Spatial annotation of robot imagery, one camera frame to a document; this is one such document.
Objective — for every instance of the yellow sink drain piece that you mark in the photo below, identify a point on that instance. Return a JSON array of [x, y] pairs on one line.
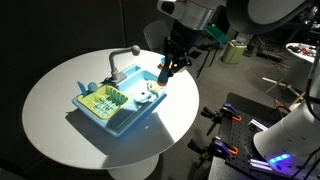
[[152, 86]]

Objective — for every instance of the blue orange clamp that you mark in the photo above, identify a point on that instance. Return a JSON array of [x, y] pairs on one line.
[[217, 148], [227, 111]]

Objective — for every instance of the grey toy faucet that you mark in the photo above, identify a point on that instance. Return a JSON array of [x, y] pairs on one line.
[[117, 61]]

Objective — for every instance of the grey chair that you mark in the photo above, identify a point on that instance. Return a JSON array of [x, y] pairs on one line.
[[154, 34]]

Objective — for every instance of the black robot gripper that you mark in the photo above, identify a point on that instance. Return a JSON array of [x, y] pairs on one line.
[[178, 44]]

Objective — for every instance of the yellow-green plate rack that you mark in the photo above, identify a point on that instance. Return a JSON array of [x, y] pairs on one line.
[[105, 102]]

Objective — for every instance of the blue orange clamp lower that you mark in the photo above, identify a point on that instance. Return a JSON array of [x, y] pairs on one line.
[[217, 148]]

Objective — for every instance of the green bin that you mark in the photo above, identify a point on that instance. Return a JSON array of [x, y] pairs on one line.
[[233, 52]]

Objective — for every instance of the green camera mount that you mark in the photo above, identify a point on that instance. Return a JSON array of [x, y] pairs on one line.
[[216, 33]]

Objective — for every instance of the small blue toy brush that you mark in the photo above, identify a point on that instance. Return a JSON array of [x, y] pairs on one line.
[[90, 88]]

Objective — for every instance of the white round side table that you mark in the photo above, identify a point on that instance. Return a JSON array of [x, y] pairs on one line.
[[305, 54]]

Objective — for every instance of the light blue toy sink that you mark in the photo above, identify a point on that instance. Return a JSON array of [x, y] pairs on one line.
[[141, 101]]

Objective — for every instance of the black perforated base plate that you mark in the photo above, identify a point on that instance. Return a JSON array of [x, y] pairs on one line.
[[267, 144]]

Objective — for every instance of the blue orange clamp upper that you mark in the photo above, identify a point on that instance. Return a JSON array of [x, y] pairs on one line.
[[227, 111]]

